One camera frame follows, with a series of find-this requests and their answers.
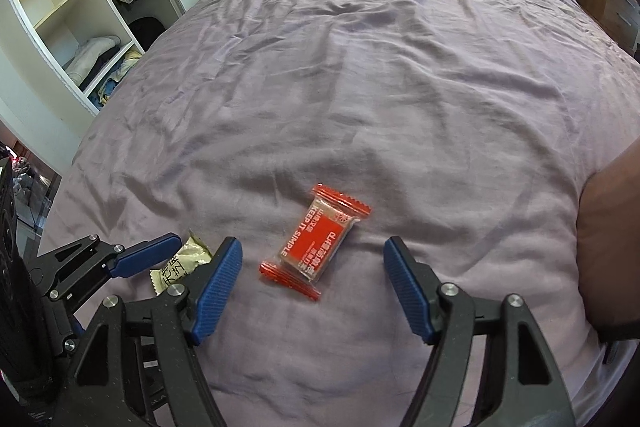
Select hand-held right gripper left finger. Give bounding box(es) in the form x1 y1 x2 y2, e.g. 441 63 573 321
67 236 244 427

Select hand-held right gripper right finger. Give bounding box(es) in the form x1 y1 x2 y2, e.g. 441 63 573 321
383 235 578 427

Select wooden dresser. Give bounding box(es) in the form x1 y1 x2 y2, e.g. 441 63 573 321
572 0 640 52

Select black bag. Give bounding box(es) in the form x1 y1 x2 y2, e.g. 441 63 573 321
127 17 165 50

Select folded clothes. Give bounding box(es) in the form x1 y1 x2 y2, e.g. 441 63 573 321
65 36 143 108

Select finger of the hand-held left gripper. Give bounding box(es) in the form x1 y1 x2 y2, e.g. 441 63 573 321
31 233 182 304
52 279 118 356

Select small red candy packet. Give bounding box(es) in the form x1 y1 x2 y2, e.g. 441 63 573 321
258 183 373 303

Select bronze and black cylinder appliance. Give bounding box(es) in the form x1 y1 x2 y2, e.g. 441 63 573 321
575 152 640 348

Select small beige snack packet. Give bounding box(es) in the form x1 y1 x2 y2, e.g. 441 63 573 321
150 231 215 295

